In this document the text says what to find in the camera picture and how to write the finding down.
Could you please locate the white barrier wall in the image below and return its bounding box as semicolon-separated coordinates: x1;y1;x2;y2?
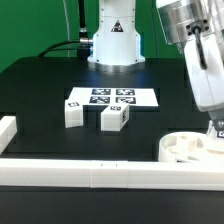
0;116;17;155
0;158;224;191

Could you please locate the white marker sheet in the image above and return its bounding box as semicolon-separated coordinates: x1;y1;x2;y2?
69;87;158;107

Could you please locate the white left barrier wall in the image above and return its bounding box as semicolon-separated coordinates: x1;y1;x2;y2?
0;116;17;155

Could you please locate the white thin cable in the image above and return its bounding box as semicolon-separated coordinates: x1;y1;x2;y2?
63;0;72;58

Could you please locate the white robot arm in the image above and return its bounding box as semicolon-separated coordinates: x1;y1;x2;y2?
88;0;224;131

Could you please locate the black cable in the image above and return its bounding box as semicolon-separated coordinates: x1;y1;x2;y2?
38;37;94;58

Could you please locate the white front barrier wall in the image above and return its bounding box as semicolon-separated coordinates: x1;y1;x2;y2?
0;158;224;191

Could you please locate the white round stool seat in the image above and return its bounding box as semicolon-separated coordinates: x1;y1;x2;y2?
158;132;224;163

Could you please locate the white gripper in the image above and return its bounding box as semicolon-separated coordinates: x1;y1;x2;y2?
184;34;224;131

